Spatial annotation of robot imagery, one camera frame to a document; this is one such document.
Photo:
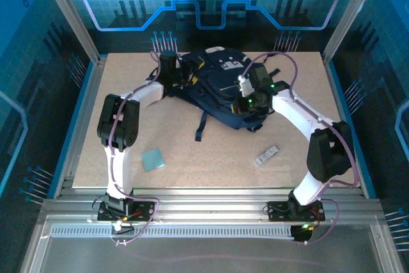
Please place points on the aluminium frame post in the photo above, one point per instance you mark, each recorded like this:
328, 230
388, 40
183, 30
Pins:
70, 17
351, 14

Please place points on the small grey packaged eraser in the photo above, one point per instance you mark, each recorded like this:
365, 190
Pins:
267, 156

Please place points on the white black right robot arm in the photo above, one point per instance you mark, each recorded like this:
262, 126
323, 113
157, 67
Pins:
297, 110

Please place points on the navy blue backpack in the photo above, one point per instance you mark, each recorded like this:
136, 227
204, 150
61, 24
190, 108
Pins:
217, 94

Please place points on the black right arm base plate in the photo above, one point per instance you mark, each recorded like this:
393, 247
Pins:
278, 210

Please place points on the aluminium front rail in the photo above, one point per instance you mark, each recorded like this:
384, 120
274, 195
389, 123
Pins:
207, 204

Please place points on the grey metal front platform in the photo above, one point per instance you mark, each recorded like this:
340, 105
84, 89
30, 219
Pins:
207, 254

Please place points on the teal square notepad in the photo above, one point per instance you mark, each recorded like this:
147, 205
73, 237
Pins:
153, 159

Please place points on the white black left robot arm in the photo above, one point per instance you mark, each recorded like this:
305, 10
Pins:
118, 164

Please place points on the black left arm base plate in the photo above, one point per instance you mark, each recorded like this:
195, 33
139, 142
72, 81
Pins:
143, 212

